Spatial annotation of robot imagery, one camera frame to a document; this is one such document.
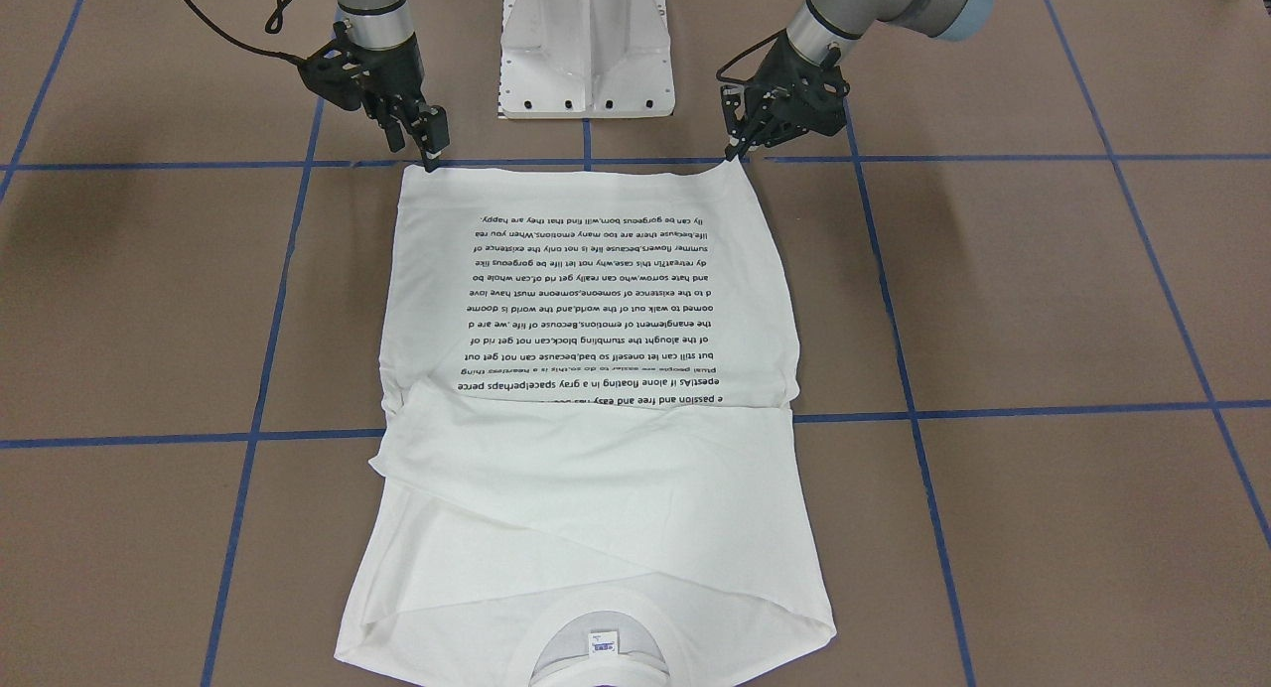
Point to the white printed t-shirt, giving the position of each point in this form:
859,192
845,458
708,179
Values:
589,466

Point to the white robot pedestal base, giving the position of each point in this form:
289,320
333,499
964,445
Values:
585,58

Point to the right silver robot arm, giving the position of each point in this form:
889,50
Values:
376,25

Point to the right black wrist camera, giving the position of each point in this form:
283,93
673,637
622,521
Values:
335,73

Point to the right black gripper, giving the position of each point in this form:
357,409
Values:
390,72

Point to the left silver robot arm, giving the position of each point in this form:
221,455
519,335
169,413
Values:
821,23

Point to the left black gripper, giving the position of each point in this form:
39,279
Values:
809,75

